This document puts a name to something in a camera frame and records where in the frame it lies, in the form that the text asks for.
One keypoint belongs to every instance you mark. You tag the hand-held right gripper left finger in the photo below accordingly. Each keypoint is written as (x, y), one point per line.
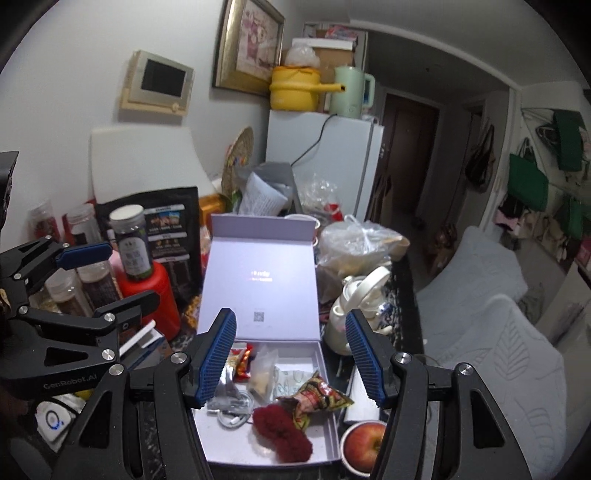
(212, 360)

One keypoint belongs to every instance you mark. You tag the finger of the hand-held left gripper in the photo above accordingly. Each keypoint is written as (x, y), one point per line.
(87, 254)
(138, 304)

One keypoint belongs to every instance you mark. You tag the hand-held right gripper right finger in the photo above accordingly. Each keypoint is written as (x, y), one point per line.
(367, 360)

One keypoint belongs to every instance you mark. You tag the red gold snack packet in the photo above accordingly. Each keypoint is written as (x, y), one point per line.
(242, 362)

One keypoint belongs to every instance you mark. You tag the silver sachet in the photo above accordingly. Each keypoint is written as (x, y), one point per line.
(228, 387)

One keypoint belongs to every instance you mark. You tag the clear plastic bag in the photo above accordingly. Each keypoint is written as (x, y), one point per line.
(263, 374)

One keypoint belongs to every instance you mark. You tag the crinkled red yellow snack packet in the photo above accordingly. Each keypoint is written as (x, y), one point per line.
(318, 397)

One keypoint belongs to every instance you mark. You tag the white patterned mask packet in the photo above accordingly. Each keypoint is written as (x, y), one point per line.
(288, 381)

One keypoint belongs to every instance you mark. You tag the lavender gift box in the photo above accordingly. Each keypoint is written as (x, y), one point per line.
(263, 277)

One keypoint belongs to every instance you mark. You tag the red fluffy plush charm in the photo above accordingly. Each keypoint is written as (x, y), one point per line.
(281, 434)

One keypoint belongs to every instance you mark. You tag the red bottle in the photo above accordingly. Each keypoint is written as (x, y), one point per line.
(157, 295)

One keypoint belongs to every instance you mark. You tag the blue white box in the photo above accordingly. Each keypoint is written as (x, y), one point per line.
(143, 341)

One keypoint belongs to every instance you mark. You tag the group of clear food jars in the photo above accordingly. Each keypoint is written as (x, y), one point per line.
(131, 249)

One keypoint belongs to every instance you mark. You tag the white roll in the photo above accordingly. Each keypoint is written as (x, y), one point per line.
(362, 406)

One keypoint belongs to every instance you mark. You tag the yellow waffle snack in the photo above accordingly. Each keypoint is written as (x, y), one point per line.
(191, 311)

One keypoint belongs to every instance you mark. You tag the white round device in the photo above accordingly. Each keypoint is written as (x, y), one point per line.
(55, 422)

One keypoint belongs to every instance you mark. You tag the black pouch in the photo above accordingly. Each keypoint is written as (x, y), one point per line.
(180, 240)

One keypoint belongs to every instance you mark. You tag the red apple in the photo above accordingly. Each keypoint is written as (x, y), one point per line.
(364, 445)

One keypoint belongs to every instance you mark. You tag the small dark bowl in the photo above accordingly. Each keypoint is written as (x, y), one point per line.
(344, 454)

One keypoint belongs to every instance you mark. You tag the orange packet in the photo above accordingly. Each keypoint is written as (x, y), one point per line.
(210, 217)

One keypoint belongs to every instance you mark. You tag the plastic bag of food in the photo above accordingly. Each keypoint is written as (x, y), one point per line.
(360, 244)

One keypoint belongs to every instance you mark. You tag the beige cup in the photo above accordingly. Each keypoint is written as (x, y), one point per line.
(399, 247)

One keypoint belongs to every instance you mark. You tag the grey quilted chair cover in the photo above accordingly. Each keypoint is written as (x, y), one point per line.
(475, 272)
(508, 392)

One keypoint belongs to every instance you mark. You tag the red white cup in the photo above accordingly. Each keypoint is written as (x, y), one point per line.
(302, 221)

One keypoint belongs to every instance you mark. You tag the clear bag of snacks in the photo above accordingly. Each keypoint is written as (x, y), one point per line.
(318, 194)

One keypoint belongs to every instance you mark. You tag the grey bag with papers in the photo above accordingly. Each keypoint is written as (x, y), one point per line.
(268, 189)

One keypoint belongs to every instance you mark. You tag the round woven mat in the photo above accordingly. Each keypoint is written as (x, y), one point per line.
(240, 159)

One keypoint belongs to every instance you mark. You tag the pink bag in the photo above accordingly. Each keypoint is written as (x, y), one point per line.
(508, 219)

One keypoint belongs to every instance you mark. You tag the white fridge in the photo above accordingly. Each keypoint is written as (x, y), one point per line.
(341, 157)

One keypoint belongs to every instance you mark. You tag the dark door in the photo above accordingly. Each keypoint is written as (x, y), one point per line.
(411, 152)

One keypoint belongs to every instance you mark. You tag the hanging dark bags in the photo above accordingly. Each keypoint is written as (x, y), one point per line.
(480, 161)

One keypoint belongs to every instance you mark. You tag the green tote bag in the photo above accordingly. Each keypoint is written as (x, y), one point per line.
(568, 141)
(528, 184)
(575, 217)

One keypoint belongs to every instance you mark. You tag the yellow pot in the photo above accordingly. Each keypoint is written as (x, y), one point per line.
(293, 90)

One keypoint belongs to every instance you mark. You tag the framed picture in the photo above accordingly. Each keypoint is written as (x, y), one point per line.
(251, 46)

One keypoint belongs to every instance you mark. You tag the pale green kettle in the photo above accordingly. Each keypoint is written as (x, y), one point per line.
(348, 92)

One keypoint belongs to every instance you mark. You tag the clear bag on pot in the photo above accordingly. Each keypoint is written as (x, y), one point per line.
(300, 55)

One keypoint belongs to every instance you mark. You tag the cardboard box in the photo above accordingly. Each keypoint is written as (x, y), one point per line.
(330, 57)

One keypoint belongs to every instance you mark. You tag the wall intercom panel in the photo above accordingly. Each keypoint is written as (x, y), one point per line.
(157, 85)

